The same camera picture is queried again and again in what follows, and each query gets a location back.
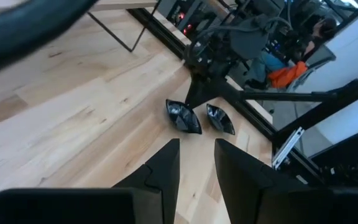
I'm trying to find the silver aluminium bracket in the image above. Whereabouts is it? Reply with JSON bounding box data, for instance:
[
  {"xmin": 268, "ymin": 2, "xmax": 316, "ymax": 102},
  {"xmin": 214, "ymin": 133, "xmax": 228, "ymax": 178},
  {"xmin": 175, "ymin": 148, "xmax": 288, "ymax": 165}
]
[{"xmin": 271, "ymin": 126, "xmax": 306, "ymax": 170}]

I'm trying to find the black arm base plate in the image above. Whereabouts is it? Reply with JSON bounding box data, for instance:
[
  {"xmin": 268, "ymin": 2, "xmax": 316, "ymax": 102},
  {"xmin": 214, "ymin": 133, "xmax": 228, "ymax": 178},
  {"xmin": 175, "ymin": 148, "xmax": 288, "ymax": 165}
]
[{"xmin": 184, "ymin": 73, "xmax": 242, "ymax": 109}]

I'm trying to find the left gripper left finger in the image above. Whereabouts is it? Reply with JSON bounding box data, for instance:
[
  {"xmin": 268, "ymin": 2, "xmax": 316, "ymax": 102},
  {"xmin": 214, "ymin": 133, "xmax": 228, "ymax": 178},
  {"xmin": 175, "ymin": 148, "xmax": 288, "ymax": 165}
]
[{"xmin": 112, "ymin": 138, "xmax": 181, "ymax": 224}]

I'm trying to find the orange cloth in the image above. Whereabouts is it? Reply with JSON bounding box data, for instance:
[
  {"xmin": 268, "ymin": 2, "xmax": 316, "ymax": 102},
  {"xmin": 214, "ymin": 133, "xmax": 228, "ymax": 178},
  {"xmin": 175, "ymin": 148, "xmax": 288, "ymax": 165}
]
[{"xmin": 267, "ymin": 61, "xmax": 309, "ymax": 90}]

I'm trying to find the black aluminium table frame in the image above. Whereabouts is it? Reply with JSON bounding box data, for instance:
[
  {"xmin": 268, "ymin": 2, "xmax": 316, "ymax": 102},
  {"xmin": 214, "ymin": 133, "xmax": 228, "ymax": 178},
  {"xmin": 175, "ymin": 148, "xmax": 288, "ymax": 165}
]
[{"xmin": 127, "ymin": 7, "xmax": 358, "ymax": 187}]

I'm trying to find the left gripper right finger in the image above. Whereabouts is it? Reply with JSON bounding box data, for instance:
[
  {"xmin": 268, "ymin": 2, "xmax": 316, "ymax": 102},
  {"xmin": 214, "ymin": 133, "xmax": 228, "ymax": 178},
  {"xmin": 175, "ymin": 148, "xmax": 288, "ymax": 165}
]
[{"xmin": 214, "ymin": 138, "xmax": 309, "ymax": 224}]

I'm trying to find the person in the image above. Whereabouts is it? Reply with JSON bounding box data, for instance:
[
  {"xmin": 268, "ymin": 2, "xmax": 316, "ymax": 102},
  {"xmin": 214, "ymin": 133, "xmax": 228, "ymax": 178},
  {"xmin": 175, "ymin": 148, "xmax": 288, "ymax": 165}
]
[{"xmin": 300, "ymin": 17, "xmax": 338, "ymax": 63}]

